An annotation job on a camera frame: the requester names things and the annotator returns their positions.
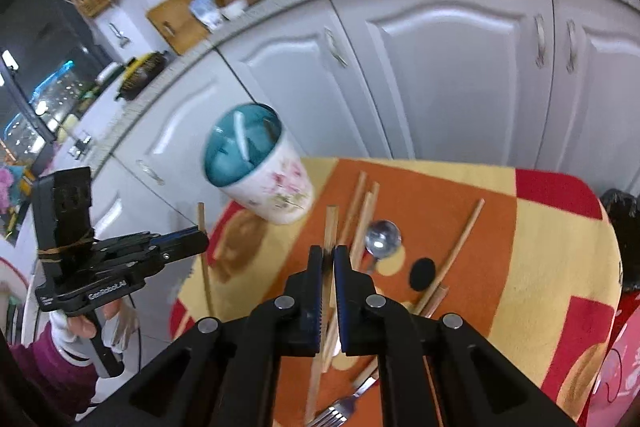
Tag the hanging peeler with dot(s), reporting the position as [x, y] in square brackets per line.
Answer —
[121, 38]

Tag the black round dot object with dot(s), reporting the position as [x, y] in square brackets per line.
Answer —
[422, 274]

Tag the steel sink faucet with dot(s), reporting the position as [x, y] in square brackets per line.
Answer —
[81, 145]

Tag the long diagonal wooden chopstick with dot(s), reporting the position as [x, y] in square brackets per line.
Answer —
[372, 368]

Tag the white plastic bag package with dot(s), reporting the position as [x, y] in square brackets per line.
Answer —
[207, 13]

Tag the wooden chopstick upper left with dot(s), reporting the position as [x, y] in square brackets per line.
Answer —
[353, 208]

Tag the left hand white glove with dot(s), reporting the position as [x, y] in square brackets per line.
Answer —
[92, 324]

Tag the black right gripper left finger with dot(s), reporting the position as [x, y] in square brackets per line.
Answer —
[303, 325]

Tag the yellow lid casserole pot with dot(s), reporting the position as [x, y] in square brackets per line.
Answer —
[139, 73]

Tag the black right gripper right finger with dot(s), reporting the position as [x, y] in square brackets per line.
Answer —
[358, 324]

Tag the white cabinet door centre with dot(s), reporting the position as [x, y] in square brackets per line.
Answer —
[456, 80]

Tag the magenta sleeve forearm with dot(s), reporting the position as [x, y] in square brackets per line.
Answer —
[66, 381]

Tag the steel spoon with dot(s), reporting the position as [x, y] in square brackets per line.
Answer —
[381, 241]

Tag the black trash bag bin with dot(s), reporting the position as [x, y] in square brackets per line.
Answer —
[623, 211]

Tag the black blue fingers of the left gripper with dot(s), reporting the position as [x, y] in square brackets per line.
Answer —
[180, 245]

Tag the wooden cutting board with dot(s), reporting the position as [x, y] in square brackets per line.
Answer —
[175, 22]

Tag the wooden chopstick middle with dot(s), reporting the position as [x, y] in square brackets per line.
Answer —
[434, 302]

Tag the orange yellow red tablecloth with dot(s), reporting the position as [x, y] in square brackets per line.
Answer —
[539, 275]

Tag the floral ceramic utensil holder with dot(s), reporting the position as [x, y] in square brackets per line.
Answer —
[250, 158]

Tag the wooden chopstick upper right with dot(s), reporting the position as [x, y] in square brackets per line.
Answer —
[365, 218]

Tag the steel fork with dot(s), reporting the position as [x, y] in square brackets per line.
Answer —
[336, 414]

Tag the small white bowl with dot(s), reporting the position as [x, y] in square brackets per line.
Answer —
[234, 9]

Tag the white cabinet door left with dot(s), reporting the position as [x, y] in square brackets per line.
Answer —
[301, 64]

